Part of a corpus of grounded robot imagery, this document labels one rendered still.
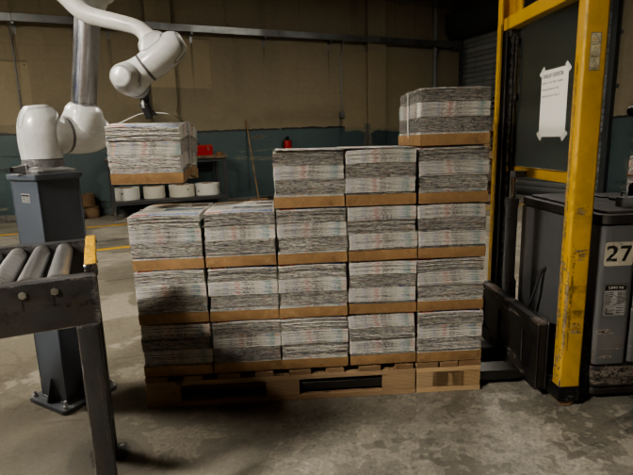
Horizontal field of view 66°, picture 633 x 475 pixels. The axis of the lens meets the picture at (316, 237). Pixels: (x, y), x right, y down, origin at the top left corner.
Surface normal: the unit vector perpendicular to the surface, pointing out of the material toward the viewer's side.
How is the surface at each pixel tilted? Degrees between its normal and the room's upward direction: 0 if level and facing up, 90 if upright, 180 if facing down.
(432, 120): 89
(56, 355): 90
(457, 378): 90
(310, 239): 90
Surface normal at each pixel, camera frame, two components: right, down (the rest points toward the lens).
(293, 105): 0.41, 0.17
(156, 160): 0.07, 0.33
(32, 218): -0.51, 0.18
